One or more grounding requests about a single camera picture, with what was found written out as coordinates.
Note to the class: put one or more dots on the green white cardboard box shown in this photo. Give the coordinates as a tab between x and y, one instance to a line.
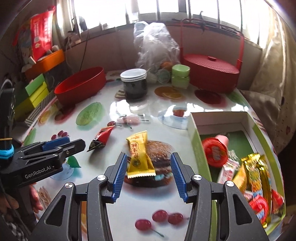
234	146

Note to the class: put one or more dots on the red dark snack packet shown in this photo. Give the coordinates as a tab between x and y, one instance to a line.
277	203

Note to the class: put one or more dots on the orange storage box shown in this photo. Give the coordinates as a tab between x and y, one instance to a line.
46	64

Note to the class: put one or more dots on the cream patterned curtain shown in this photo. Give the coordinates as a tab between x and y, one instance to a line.
272	92

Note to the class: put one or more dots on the left human hand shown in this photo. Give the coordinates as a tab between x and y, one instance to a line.
34	199

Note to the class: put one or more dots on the clear crumpled plastic bag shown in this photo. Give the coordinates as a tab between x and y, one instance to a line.
154	45

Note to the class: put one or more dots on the red oval plastic bowl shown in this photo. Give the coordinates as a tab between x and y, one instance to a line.
80	86

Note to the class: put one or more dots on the gold long snack bar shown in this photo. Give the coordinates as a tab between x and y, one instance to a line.
266	185

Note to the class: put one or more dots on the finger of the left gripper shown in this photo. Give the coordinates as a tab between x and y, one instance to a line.
55	143
72	148

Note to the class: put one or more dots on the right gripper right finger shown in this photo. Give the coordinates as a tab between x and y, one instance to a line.
182	175

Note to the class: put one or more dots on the green stacked small jars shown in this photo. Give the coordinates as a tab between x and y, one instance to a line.
180	76

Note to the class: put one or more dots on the red lidded basket with handle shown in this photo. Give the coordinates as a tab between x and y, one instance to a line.
213	74

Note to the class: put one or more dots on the silver red sesame candy bar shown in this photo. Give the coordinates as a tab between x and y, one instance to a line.
228	170

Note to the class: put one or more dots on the yellow candy packet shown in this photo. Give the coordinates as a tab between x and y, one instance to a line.
140	164
240	179

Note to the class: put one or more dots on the red jelly cup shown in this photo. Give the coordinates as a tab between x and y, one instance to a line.
216	150
261	208

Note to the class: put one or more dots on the green yellow stacked boxes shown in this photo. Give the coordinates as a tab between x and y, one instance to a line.
30	97

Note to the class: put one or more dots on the red black triangular snack packet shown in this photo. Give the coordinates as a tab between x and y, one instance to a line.
101	138

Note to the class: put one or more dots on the glass jar with white lid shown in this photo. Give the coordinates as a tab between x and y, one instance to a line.
134	83

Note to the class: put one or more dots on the gold orange snack bar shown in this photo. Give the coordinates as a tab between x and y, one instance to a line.
254	183

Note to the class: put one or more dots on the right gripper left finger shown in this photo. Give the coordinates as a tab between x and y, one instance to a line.
115	175

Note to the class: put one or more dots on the red snack bag on shelf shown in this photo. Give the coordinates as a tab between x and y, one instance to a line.
41	33

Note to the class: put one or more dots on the small round teal tin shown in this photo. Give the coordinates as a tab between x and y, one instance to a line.
163	76

